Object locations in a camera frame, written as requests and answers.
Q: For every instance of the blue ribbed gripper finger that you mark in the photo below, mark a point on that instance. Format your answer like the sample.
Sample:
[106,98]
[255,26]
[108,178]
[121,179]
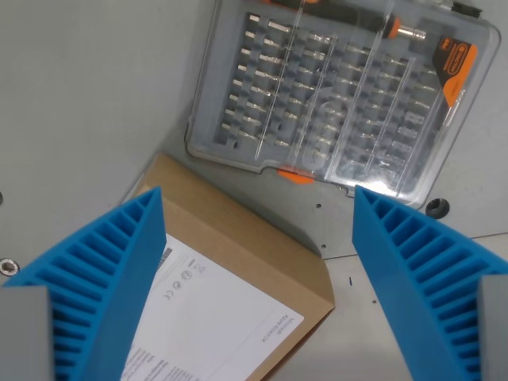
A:
[420,274]
[99,254]

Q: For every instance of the silver socket head bolt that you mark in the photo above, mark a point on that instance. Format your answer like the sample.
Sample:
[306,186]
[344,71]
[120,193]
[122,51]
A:
[8,266]

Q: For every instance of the white printed box label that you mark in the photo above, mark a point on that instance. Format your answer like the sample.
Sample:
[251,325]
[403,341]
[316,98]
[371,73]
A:
[222,317]

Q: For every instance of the brown cardboard box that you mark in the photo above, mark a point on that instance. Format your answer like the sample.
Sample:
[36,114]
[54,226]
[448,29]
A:
[238,230]

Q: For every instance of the orange case latch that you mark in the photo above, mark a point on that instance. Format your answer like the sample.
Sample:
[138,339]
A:
[295,175]

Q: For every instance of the clear screwdriver bit set case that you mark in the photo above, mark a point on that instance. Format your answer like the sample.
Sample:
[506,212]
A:
[337,107]

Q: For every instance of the orange black case sticker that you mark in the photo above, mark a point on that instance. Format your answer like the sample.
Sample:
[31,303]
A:
[456,67]

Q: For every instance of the black case hinge clip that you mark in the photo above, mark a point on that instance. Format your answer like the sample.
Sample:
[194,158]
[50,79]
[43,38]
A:
[467,8]

